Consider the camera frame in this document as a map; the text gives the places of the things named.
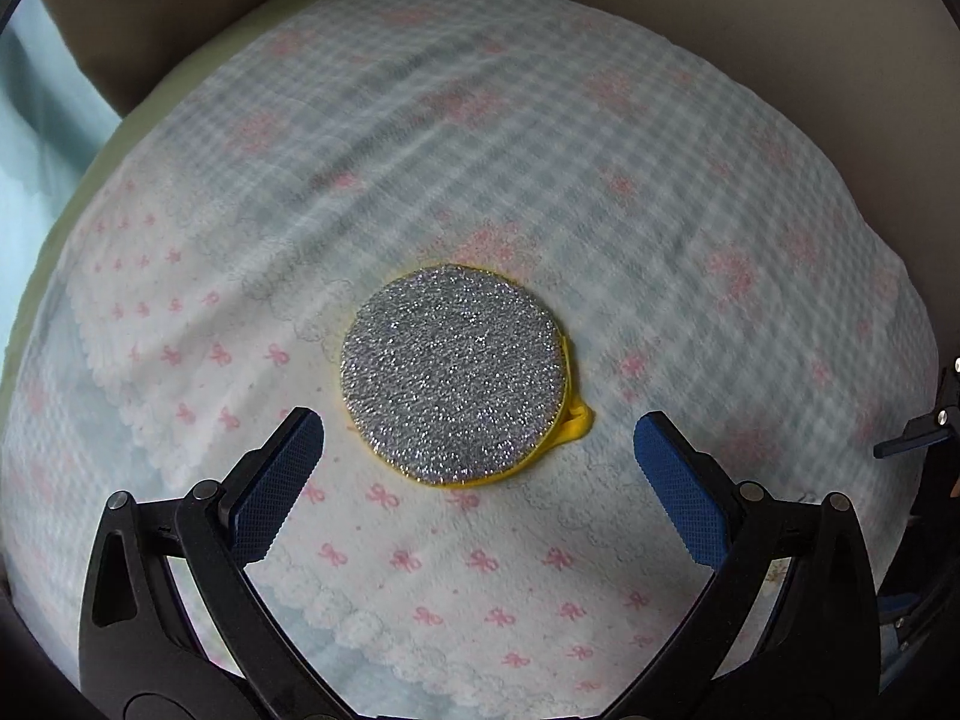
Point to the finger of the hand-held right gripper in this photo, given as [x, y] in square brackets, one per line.
[919, 436]

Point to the printed checked blanket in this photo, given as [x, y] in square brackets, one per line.
[525, 165]

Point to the round glitter sponge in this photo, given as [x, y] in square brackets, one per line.
[450, 375]

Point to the light blue hanging cloth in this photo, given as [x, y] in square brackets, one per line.
[45, 165]

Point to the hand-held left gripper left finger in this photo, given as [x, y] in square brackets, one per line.
[277, 480]

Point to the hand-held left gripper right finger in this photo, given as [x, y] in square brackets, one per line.
[679, 495]

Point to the beige curtain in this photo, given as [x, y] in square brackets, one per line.
[172, 7]

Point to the green bed sheet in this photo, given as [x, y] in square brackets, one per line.
[150, 94]

